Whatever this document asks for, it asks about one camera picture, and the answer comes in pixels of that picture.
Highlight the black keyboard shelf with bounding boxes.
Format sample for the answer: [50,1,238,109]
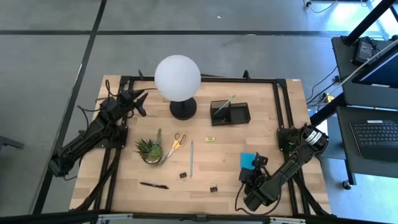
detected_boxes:
[335,105,398,180]

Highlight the grey stand foot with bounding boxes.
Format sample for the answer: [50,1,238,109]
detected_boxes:
[0,135,25,151]

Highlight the black monitor desk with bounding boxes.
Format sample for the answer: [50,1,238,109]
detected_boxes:
[331,35,398,110]

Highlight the white globe table lamp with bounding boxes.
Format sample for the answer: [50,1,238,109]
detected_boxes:
[154,55,202,121]

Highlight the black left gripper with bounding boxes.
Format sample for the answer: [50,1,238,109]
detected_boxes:
[115,89,149,118]

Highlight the blue sticky note pad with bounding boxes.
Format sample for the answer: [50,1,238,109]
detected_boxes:
[240,152,256,170]

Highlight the black aluminium table frame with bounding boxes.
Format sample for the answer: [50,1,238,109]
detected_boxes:
[70,70,336,218]

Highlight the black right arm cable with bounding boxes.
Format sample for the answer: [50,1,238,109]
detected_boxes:
[234,182,282,217]

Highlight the black mesh desk organizer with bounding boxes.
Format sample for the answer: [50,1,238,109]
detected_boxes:
[210,99,251,127]

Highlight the yellow-handled scissors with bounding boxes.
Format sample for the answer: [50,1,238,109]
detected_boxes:
[161,131,188,164]

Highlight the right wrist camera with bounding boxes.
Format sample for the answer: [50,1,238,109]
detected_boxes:
[254,153,269,168]

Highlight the black marker pen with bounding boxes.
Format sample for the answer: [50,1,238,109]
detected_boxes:
[139,182,170,190]

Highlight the black diagonal stand pole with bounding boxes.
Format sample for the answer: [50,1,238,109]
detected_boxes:
[341,0,397,47]

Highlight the blue pencil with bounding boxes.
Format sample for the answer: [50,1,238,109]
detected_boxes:
[189,140,194,179]

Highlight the potted succulent plant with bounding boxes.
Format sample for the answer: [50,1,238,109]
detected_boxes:
[134,128,164,165]

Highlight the black power adapter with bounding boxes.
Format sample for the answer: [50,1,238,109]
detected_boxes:
[352,36,379,65]

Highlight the black computer keyboard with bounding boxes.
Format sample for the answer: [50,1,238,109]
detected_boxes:
[349,119,398,162]

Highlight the black computer monitor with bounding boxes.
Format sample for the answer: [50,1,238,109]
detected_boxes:
[351,51,398,90]

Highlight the black camera rig beam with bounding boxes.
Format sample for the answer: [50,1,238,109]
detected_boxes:
[0,210,398,224]

